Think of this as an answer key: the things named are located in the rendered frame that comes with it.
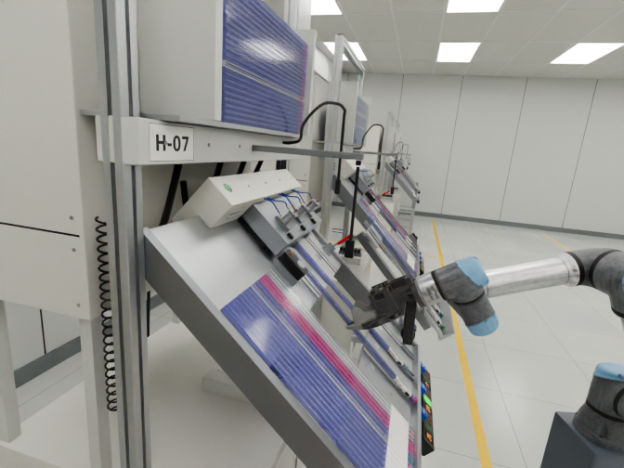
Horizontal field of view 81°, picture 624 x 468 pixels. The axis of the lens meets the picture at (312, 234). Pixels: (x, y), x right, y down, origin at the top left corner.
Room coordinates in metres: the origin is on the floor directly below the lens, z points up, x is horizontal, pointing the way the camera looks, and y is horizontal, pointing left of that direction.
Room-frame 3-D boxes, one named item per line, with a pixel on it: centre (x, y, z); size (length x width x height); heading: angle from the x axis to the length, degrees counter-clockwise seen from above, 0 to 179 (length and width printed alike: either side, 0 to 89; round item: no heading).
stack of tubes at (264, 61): (1.00, 0.18, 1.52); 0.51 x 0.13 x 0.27; 165
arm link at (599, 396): (0.99, -0.96, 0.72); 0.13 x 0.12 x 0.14; 3
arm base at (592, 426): (0.99, -0.96, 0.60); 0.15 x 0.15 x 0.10
